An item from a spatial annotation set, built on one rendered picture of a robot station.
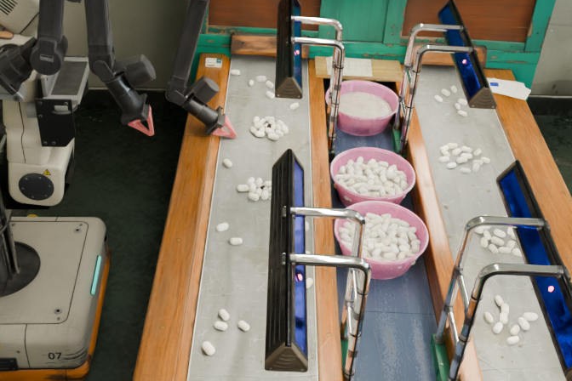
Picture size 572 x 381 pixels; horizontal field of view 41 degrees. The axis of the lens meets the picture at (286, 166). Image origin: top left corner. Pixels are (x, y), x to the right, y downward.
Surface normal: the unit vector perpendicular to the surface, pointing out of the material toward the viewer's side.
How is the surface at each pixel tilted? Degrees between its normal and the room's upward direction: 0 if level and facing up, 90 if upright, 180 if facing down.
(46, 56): 90
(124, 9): 90
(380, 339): 0
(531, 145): 0
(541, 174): 0
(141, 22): 90
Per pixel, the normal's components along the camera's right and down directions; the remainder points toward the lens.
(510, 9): -0.01, 0.59
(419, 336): 0.06, -0.80
